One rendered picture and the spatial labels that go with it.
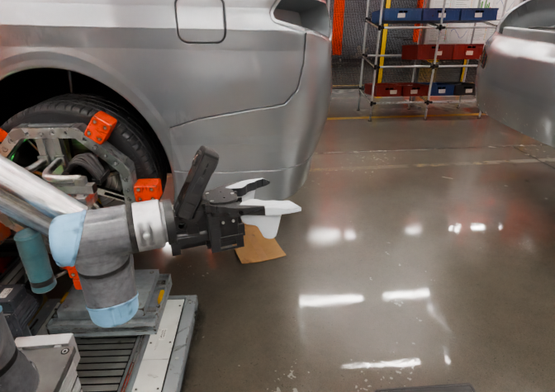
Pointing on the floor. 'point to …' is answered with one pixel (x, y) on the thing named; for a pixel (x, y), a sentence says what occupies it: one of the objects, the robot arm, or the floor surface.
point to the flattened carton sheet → (258, 247)
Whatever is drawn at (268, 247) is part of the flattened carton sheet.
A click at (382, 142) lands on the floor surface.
